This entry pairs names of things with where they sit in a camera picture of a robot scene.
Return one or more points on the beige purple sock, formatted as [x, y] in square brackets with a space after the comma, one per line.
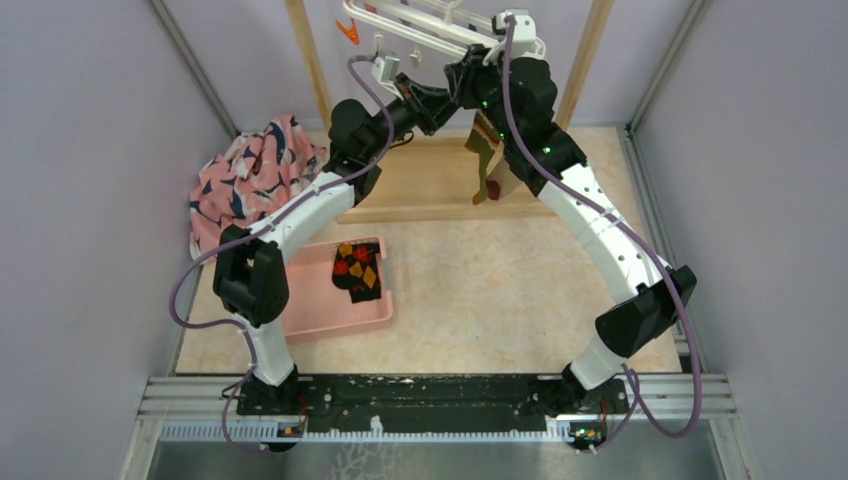
[501, 182]

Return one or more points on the argyle patterned sock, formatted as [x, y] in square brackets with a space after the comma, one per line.
[355, 270]

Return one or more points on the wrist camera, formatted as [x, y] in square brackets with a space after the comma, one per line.
[517, 33]
[384, 69]

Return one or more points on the pink patterned cloth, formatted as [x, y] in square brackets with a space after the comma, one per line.
[258, 174]

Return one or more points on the wooden hanger stand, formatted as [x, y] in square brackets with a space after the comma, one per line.
[431, 179]

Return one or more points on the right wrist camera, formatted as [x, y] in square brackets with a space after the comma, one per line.
[517, 33]

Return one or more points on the green striped sock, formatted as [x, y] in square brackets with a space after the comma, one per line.
[483, 141]

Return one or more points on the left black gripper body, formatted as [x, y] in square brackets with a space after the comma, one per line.
[404, 119]

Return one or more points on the pink plastic basket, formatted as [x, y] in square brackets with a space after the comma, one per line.
[318, 309]

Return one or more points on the white plastic clip hanger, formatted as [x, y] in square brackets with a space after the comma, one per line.
[444, 27]

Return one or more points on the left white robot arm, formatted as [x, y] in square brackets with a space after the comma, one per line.
[250, 273]

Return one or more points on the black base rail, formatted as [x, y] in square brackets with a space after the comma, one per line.
[336, 408]

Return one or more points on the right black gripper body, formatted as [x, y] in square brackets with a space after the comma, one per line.
[480, 85]

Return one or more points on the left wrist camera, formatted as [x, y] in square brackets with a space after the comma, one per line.
[384, 69]

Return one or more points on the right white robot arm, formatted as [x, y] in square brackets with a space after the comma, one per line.
[650, 296]

